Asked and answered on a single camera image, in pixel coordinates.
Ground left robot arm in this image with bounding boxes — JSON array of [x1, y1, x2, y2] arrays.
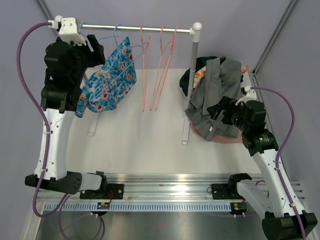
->
[[24, 34, 109, 199]]

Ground white slotted cable duct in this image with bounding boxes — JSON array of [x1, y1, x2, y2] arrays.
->
[[43, 202, 232, 212]]

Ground pink pleated skirt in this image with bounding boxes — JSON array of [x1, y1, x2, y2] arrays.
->
[[191, 124, 243, 144]]

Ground aluminium frame post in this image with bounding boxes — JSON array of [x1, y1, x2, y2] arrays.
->
[[252, 0, 300, 76], [35, 0, 55, 21]]

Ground pink wire hanger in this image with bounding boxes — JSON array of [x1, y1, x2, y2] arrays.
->
[[152, 27, 177, 112]]

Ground orange floral skirt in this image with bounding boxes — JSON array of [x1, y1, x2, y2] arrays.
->
[[193, 65, 250, 89]]

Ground aluminium frame post left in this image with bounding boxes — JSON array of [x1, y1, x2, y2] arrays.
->
[[35, 0, 55, 21]]

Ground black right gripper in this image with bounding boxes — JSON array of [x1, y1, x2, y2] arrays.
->
[[207, 96, 250, 133]]

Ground dark green plaid skirt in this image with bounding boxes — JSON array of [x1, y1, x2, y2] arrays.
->
[[179, 56, 226, 97]]

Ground grey skirt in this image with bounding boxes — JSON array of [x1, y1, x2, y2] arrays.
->
[[184, 56, 242, 141]]

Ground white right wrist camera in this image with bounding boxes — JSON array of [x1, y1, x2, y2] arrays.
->
[[236, 85, 257, 105]]

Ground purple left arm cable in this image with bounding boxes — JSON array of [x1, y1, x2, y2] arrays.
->
[[16, 21, 105, 240]]

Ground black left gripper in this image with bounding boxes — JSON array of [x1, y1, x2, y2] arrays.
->
[[65, 34, 105, 84]]

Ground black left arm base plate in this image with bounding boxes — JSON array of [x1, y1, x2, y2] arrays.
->
[[79, 183, 124, 200]]

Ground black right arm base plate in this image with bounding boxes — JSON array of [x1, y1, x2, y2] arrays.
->
[[209, 183, 245, 201]]

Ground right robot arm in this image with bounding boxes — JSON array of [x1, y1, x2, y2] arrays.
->
[[207, 96, 318, 240]]

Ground silver clothes rack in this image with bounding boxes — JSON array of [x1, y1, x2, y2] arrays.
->
[[53, 15, 203, 146]]

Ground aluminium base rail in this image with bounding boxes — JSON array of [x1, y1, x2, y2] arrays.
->
[[33, 173, 306, 202]]

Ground pink hanger of floral skirt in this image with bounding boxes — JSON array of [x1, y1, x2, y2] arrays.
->
[[149, 25, 174, 112]]

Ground blue wire hanger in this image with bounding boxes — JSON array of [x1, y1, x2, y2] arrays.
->
[[97, 23, 143, 59], [89, 37, 137, 101]]

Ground aluminium frame post right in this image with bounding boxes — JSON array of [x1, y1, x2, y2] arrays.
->
[[252, 0, 300, 76]]

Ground blue floral garment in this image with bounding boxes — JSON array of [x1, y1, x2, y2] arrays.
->
[[75, 37, 137, 118]]

